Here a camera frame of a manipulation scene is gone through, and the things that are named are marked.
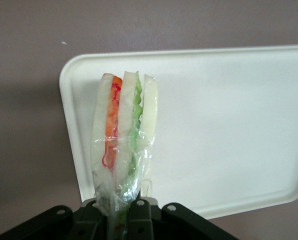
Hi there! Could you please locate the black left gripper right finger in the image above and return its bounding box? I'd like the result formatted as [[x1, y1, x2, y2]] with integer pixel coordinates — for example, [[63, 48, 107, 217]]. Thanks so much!
[[127, 196, 238, 240]]

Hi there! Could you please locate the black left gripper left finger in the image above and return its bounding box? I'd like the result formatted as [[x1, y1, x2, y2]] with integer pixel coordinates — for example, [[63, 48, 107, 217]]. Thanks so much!
[[3, 198, 110, 240]]

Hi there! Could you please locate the triangle sandwich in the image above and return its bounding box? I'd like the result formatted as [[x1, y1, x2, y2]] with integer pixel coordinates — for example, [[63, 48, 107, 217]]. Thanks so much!
[[90, 70, 159, 240]]

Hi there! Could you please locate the cream rectangular plastic tray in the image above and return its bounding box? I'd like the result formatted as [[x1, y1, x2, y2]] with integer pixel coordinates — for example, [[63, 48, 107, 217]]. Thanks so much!
[[59, 44, 298, 221]]

